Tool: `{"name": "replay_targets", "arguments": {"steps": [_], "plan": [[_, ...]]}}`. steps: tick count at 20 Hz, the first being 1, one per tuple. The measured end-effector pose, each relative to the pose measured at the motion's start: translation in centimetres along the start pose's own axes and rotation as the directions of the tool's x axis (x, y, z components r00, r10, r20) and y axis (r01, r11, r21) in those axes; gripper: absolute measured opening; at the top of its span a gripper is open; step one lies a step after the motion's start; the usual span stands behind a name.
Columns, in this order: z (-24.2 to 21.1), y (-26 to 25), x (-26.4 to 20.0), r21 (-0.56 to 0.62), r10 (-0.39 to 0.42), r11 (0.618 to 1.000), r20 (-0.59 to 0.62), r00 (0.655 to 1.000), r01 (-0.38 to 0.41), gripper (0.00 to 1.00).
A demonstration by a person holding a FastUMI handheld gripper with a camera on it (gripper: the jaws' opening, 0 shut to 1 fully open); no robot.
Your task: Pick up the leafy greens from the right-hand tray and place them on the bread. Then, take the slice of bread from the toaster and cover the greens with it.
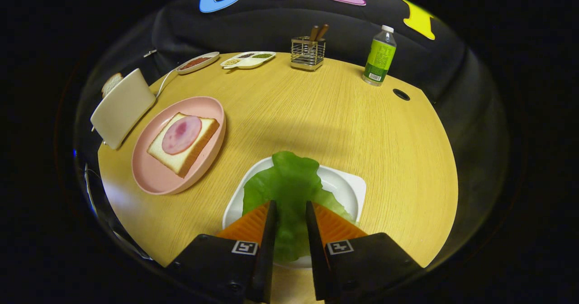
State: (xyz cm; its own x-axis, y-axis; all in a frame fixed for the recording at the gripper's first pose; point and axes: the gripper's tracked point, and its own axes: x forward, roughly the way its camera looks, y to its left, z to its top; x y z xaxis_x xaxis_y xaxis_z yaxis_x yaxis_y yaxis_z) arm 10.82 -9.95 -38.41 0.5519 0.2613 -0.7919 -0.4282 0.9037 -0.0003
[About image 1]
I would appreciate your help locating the pink ham slice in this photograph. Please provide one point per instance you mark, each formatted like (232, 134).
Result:
(181, 134)

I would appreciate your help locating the round white plate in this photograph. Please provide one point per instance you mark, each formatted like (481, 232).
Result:
(215, 55)

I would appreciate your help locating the red meat slice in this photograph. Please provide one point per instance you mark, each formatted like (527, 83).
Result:
(194, 63)

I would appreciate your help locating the green lettuce leaf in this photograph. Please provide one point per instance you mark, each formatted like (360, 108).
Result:
(289, 182)

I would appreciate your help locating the white bread slice under ham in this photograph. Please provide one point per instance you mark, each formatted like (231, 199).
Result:
(181, 159)

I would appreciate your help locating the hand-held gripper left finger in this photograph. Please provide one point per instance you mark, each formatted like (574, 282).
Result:
(267, 258)

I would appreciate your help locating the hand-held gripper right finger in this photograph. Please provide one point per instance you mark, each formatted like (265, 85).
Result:
(316, 258)

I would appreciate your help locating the white square plate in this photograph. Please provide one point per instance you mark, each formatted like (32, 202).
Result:
(344, 188)

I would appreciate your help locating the white toaster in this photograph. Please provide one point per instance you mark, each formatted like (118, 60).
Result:
(122, 109)

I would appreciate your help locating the pink round plate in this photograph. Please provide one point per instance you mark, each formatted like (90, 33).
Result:
(154, 173)

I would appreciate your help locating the white cloth clip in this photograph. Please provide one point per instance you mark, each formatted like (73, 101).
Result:
(150, 53)

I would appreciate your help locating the toasted bread slice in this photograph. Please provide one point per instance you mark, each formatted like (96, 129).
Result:
(111, 83)

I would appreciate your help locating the black backdrop cloth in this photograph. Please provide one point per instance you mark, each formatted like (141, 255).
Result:
(271, 28)

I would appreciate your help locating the white divided bean dish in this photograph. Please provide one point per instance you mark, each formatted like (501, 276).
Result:
(246, 63)

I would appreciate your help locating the green label plastic bottle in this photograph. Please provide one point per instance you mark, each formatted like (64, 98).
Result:
(379, 59)

